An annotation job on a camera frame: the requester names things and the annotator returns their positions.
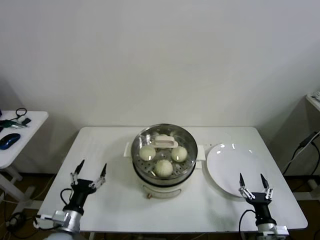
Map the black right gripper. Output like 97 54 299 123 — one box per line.
238 172 278 226

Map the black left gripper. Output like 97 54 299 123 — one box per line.
63 159 108 215

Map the white steamed baozi bun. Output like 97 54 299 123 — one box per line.
171 146 188 162
154 159 174 179
139 145 156 161
155 134 172 150

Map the glass lid with cream handle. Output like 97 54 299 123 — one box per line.
131 124 198 181

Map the stainless steel steamer basket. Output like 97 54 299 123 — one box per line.
130 123 198 181

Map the white round plate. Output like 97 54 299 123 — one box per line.
206 142 270 199

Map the white side table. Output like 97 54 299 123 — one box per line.
0 109 49 204

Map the white electric cooker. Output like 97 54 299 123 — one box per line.
123 142 206 200

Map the blue computer mouse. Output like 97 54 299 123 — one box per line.
0 132 21 150

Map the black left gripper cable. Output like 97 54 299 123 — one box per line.
59 187 73 210

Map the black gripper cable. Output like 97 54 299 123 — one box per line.
238 209 258 240
59 187 73 210

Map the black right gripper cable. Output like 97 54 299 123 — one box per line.
238 209 258 240

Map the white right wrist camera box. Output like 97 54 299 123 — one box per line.
259 224 290 237

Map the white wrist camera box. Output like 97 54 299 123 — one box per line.
259 224 290 237
34 210 72 230

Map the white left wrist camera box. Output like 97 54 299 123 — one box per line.
34 210 72 230

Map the black power cable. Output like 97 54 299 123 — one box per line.
282 130 320 176

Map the black floor cable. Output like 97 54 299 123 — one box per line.
4 211 35 238

